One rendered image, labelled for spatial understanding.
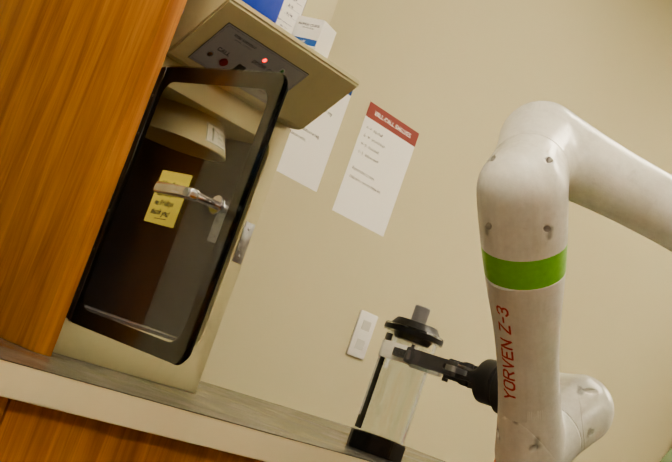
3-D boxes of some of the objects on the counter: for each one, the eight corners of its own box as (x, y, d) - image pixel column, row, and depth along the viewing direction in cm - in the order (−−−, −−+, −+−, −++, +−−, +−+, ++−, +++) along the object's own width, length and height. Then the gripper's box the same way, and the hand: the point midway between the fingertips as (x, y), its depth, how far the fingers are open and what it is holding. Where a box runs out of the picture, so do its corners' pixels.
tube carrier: (334, 432, 205) (374, 315, 208) (370, 442, 213) (408, 330, 216) (380, 450, 198) (422, 330, 201) (416, 461, 206) (455, 344, 209)
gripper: (541, 378, 202) (437, 347, 217) (475, 349, 186) (368, 318, 202) (528, 420, 201) (424, 386, 216) (461, 394, 185) (354, 360, 200)
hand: (408, 356), depth 207 cm, fingers closed on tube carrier, 9 cm apart
